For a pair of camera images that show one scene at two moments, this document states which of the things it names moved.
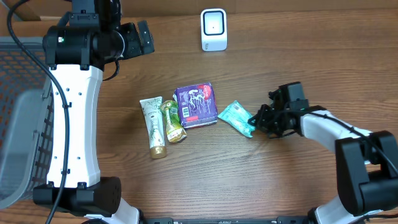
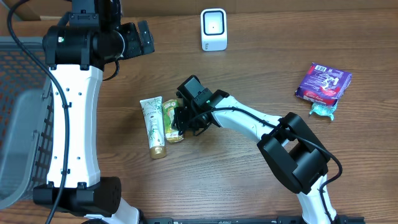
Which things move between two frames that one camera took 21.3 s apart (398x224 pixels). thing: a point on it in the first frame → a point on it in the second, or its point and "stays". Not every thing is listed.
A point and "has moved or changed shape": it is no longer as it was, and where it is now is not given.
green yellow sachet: x=175 y=130 stays
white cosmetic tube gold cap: x=153 y=111 stays
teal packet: x=237 y=116 has moved or changed shape
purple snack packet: x=197 y=105 has moved or changed shape
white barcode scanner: x=214 y=32 stays
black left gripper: x=129 y=31 stays
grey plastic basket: x=27 y=120 stays
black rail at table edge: x=278 y=220 stays
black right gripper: x=263 y=123 → x=185 y=122
